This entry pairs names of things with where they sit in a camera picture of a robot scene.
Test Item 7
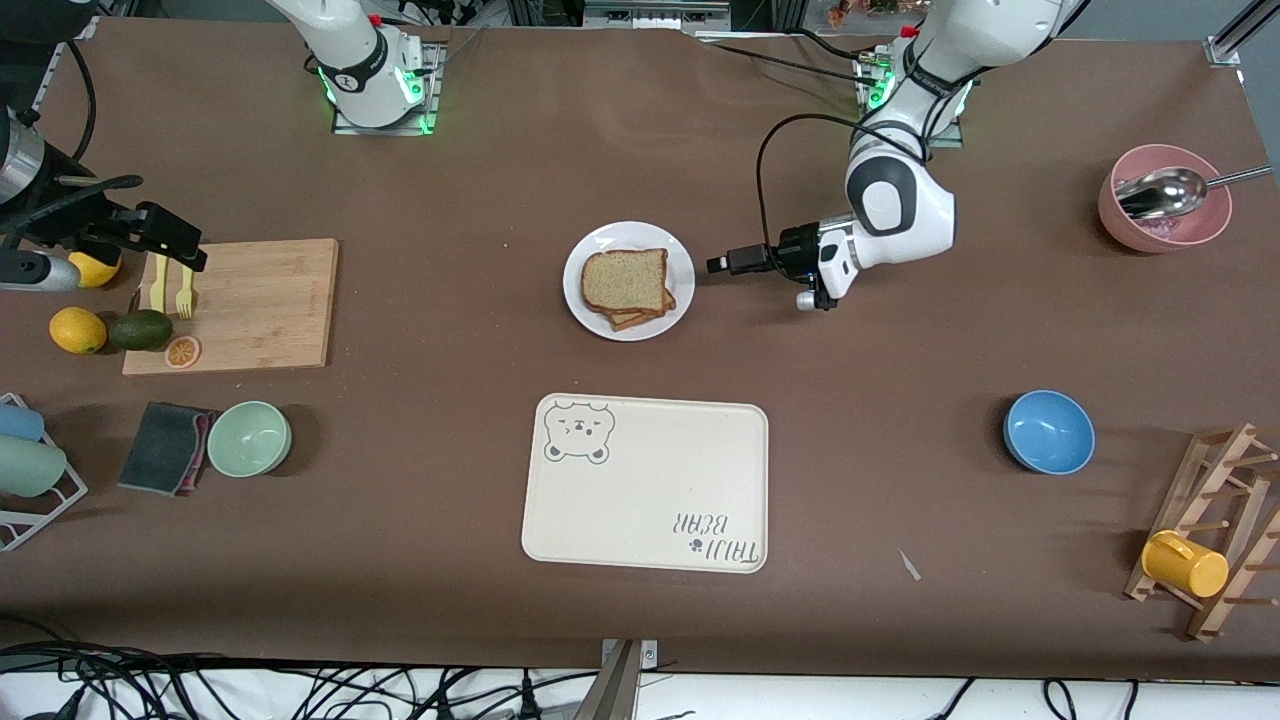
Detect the white round plate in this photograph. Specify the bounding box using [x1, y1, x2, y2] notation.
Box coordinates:
[563, 221, 696, 342]

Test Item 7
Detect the pale green cup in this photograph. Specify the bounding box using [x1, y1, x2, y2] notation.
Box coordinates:
[0, 436, 68, 498]

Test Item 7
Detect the wooden cutting board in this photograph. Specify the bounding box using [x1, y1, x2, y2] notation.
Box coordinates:
[122, 238, 340, 377]

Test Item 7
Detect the speckled light bread slice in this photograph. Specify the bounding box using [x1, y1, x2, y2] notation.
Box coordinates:
[581, 248, 669, 313]

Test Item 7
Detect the grey pink folded cloth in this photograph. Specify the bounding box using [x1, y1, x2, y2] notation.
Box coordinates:
[117, 401, 216, 497]

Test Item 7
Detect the wooden cup rack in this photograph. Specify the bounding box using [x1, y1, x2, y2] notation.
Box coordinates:
[1123, 422, 1280, 642]

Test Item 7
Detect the yellow lemon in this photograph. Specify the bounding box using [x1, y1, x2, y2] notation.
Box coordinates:
[70, 250, 122, 289]
[49, 307, 108, 355]

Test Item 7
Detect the white wire rack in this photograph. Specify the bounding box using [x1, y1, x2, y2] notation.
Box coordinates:
[0, 393, 89, 552]

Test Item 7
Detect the pink bowl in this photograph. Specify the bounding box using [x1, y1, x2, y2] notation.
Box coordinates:
[1098, 144, 1233, 254]

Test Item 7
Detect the cream bear print tray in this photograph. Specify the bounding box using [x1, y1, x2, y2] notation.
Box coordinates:
[521, 393, 770, 575]

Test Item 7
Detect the small black cable bundle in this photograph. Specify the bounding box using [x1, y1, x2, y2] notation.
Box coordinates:
[930, 678, 1141, 720]

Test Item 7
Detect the metal table edge bracket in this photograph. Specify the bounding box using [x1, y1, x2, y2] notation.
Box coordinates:
[573, 638, 659, 720]

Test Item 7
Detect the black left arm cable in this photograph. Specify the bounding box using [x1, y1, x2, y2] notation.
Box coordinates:
[755, 112, 871, 251]

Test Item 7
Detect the yellow cup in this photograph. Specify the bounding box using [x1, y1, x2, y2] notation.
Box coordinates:
[1141, 530, 1230, 599]

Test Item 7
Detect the large black cable bundle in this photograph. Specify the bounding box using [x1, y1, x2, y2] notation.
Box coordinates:
[0, 640, 601, 720]

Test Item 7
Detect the metal scoop spoon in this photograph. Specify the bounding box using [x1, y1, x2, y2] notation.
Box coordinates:
[1114, 165, 1276, 221]

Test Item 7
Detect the black cable across table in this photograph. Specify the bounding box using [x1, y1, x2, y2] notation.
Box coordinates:
[690, 25, 881, 86]

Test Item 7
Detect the light blue cup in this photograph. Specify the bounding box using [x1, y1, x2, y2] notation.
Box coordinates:
[0, 402, 46, 443]

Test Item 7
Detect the brown toast bread slice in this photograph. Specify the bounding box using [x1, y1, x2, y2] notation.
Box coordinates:
[600, 290, 678, 333]

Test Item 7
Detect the blue bowl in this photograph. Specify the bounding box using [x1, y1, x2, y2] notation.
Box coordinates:
[1003, 390, 1096, 475]

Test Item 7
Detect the pale green bowl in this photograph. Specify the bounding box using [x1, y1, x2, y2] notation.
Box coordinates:
[207, 401, 293, 478]

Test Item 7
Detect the green avocado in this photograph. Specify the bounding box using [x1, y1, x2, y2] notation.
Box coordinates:
[108, 309, 174, 352]

